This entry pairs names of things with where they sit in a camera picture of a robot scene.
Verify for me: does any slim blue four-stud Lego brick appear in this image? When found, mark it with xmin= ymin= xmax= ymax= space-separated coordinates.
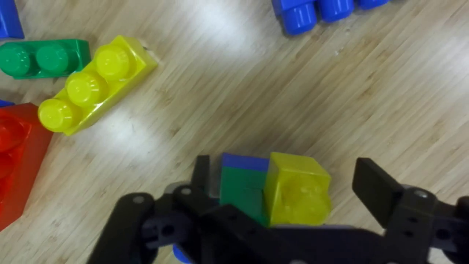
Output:
xmin=0 ymin=0 xmax=26 ymax=41

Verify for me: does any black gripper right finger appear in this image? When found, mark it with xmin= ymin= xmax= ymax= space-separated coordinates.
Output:
xmin=352 ymin=155 xmax=469 ymax=264

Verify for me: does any red Lego brick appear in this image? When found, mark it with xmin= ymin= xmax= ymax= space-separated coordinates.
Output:
xmin=0 ymin=103 xmax=55 ymax=232

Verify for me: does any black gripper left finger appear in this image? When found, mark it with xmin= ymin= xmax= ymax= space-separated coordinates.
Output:
xmin=87 ymin=154 xmax=276 ymax=264

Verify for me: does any green two-stud Lego brick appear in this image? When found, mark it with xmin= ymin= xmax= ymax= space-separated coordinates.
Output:
xmin=0 ymin=38 xmax=93 ymax=81

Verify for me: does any yellow three-stud Lego brick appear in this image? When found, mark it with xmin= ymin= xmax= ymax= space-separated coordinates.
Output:
xmin=37 ymin=34 xmax=162 ymax=138
xmin=263 ymin=151 xmax=333 ymax=227

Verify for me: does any large blue Lego brick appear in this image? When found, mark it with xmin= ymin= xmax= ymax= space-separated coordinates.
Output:
xmin=270 ymin=0 xmax=394 ymax=38

